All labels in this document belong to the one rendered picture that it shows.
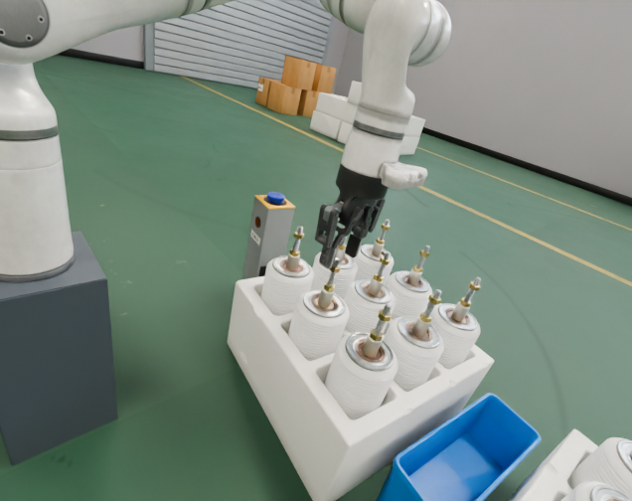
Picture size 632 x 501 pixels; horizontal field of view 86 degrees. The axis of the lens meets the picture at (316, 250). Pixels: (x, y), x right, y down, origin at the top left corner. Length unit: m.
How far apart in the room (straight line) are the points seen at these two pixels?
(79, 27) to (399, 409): 0.62
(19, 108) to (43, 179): 0.07
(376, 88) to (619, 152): 5.18
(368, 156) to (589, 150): 5.20
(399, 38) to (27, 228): 0.46
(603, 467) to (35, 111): 0.81
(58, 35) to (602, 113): 5.48
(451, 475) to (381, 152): 0.61
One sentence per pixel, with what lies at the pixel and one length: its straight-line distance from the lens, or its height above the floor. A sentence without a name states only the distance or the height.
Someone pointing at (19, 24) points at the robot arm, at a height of 0.58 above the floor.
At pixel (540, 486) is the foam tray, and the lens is 0.65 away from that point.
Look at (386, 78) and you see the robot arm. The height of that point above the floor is 0.61.
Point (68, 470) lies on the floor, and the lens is 0.71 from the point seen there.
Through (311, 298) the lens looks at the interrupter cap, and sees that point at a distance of 0.60.
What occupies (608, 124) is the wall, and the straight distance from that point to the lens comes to 5.59.
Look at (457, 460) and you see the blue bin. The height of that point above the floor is 0.00.
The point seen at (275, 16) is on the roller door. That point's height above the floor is 1.08.
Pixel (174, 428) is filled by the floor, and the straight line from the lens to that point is 0.72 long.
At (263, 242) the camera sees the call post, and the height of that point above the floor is 0.23.
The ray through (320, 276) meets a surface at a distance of 0.73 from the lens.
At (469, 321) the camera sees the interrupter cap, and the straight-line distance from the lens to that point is 0.72.
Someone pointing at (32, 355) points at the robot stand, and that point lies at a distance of 0.58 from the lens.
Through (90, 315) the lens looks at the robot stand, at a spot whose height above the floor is 0.24.
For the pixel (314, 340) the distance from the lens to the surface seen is 0.59.
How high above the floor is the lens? 0.61
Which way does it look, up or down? 28 degrees down
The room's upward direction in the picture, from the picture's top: 15 degrees clockwise
